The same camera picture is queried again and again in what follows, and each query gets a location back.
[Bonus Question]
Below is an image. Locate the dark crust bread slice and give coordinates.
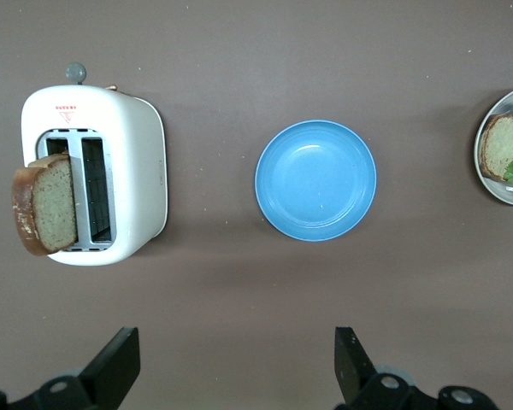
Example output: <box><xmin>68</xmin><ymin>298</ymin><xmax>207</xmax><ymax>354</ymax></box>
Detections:
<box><xmin>11</xmin><ymin>152</ymin><xmax>79</xmax><ymax>256</ymax></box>

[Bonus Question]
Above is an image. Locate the blue plate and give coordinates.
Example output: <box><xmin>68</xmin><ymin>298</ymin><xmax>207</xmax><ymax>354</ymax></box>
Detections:
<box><xmin>254</xmin><ymin>119</ymin><xmax>378</xmax><ymax>243</ymax></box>

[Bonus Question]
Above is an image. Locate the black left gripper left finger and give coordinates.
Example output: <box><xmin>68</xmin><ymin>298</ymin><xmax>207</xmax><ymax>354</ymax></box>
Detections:
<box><xmin>0</xmin><ymin>326</ymin><xmax>141</xmax><ymax>410</ymax></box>

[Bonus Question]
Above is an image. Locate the light crust bread slice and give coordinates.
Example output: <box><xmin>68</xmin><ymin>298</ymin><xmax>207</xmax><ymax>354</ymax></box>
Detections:
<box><xmin>478</xmin><ymin>113</ymin><xmax>513</xmax><ymax>183</ymax></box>

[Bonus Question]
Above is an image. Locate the beige plate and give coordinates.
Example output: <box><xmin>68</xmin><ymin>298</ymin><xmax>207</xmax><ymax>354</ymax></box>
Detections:
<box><xmin>473</xmin><ymin>84</ymin><xmax>513</xmax><ymax>208</ymax></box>

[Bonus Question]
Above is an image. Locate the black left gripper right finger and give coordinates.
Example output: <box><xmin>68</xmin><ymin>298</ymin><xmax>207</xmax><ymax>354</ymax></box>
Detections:
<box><xmin>334</xmin><ymin>326</ymin><xmax>502</xmax><ymax>410</ymax></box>

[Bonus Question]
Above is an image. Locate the white two-slot toaster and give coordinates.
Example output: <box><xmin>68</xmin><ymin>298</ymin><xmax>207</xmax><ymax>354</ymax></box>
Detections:
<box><xmin>20</xmin><ymin>61</ymin><xmax>169</xmax><ymax>267</ymax></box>

